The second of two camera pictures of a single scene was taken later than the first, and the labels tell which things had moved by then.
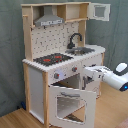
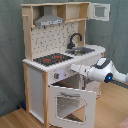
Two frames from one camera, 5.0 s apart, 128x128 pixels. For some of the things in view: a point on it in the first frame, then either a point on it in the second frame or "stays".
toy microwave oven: x=99 y=11 stays
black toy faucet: x=70 y=45 stays
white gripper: x=96 y=70 -> x=80 y=69
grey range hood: x=48 y=18 stays
